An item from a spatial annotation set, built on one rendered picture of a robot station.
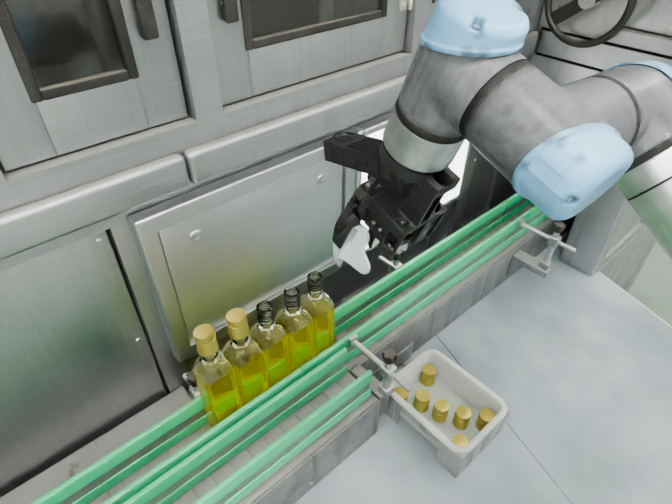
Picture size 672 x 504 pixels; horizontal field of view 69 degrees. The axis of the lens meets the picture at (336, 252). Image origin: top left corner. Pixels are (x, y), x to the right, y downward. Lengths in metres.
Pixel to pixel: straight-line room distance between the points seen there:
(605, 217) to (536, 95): 1.19
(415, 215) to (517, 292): 1.05
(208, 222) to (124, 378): 0.36
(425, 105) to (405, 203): 0.12
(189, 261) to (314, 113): 0.35
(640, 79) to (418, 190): 0.21
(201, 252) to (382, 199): 0.45
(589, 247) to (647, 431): 0.55
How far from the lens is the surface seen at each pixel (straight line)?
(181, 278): 0.90
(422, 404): 1.16
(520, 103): 0.39
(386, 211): 0.53
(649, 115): 0.49
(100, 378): 1.02
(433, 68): 0.42
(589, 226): 1.61
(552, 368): 1.37
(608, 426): 1.32
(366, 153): 0.54
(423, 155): 0.47
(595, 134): 0.39
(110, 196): 0.78
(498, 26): 0.41
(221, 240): 0.91
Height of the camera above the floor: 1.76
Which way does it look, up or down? 39 degrees down
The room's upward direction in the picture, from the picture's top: straight up
